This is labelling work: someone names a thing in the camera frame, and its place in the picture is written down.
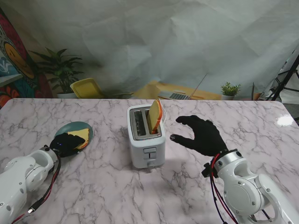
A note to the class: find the teal round plate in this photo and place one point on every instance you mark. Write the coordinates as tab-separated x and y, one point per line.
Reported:
72	127

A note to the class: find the white crumpled backdrop sheet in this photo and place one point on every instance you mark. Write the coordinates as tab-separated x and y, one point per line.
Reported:
163	35

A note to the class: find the small green potted plant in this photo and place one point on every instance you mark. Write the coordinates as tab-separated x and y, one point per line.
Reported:
230	89

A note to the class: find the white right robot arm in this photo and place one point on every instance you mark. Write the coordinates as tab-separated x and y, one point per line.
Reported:
247	191

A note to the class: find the yellow wooden desk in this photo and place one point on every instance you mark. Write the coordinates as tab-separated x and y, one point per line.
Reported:
149	89

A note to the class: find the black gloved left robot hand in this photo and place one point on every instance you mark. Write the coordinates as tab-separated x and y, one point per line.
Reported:
65	144

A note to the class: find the colourful smiley mural banner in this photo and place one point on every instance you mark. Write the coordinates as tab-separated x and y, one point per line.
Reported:
14	70

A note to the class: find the white two-slot toaster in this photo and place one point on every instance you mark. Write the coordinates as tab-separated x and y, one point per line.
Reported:
148	149

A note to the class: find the black tripod stand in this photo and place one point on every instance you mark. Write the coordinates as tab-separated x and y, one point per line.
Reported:
285	79

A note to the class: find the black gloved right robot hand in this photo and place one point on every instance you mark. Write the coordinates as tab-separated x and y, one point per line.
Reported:
208	140

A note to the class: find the yellow plastic chair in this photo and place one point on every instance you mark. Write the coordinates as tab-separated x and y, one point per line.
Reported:
86	89

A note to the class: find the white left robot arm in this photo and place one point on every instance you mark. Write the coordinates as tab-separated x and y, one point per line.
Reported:
23	177

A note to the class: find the thin dark laptop lid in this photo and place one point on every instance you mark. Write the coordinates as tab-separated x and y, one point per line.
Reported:
253	91

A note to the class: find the toy toast slice orange crust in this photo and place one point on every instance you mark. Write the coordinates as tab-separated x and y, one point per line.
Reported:
81	134
154	116

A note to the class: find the open silver laptop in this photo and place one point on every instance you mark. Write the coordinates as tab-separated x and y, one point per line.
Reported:
174	95

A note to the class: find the large green potted plant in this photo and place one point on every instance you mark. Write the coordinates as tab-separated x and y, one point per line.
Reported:
61	67

